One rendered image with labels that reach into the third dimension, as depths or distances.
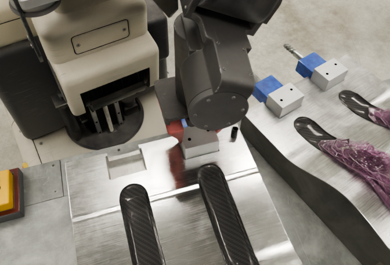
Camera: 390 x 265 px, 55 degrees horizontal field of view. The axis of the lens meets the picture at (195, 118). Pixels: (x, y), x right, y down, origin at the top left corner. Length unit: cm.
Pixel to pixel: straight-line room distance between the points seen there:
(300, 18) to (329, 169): 178
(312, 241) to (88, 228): 32
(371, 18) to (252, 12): 210
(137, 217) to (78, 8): 44
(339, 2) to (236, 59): 218
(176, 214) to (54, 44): 43
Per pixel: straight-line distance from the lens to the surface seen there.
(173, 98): 46
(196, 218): 50
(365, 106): 71
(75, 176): 55
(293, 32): 219
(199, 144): 52
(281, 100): 63
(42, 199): 65
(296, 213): 62
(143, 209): 51
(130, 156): 56
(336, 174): 57
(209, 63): 34
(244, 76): 33
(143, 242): 50
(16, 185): 65
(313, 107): 67
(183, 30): 39
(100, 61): 81
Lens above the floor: 135
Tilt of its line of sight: 53 degrees down
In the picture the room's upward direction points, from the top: 1 degrees clockwise
